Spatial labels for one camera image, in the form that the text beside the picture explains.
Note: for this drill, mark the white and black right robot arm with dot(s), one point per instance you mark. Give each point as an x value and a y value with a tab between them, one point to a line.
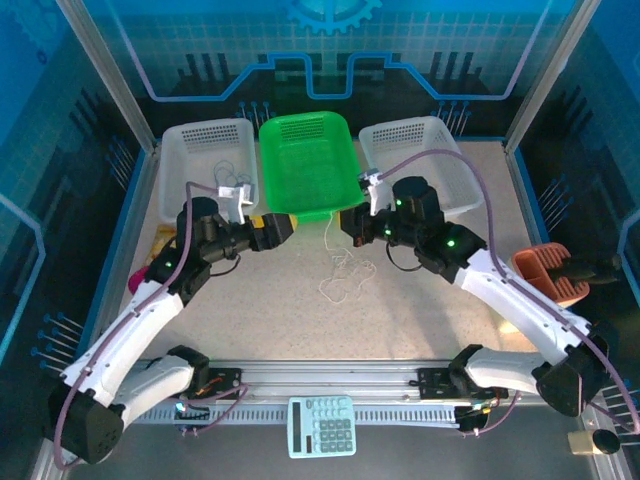
520	305

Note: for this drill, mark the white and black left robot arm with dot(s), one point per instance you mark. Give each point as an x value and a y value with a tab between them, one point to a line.
120	340

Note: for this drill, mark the yellow snack bag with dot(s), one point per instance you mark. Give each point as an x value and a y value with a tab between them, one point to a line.
162	240

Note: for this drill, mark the green plastic basket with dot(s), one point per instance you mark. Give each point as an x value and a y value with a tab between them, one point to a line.
310	170

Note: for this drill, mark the white plastic basket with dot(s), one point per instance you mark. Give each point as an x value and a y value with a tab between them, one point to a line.
425	140
200	150

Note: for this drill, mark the pink bowl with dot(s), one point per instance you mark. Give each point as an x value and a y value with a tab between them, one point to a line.
136	282

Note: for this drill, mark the orange and cream holder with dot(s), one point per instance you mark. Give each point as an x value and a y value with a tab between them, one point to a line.
540	262

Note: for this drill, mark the light blue calculator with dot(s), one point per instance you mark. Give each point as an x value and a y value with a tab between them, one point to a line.
322	427

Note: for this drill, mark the beige block with black knob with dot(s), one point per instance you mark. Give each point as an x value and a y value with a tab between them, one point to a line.
592	442

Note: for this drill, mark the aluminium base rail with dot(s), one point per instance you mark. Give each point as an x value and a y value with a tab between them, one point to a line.
325	372

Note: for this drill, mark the aluminium frame post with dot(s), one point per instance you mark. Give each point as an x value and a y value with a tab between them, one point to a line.
107	75
545	75

